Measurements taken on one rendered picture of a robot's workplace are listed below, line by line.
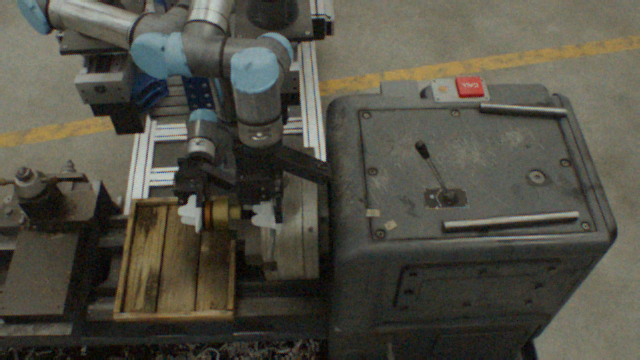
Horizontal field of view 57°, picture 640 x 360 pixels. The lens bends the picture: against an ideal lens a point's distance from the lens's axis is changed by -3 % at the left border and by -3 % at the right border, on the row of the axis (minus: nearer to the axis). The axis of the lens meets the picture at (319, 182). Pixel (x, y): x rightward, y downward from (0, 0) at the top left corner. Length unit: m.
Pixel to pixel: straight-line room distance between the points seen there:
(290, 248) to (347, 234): 0.15
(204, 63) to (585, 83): 2.74
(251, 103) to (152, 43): 0.45
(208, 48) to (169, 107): 0.94
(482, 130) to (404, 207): 0.29
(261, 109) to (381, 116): 0.48
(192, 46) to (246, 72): 0.17
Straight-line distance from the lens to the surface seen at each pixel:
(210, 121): 1.61
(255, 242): 1.37
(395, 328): 1.55
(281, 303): 1.57
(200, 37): 1.09
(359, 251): 1.20
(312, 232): 1.29
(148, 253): 1.67
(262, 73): 0.95
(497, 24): 3.75
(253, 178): 1.05
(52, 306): 1.58
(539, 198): 1.34
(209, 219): 1.42
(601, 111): 3.44
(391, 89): 1.46
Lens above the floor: 2.29
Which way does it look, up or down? 54 degrees down
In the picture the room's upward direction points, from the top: straight up
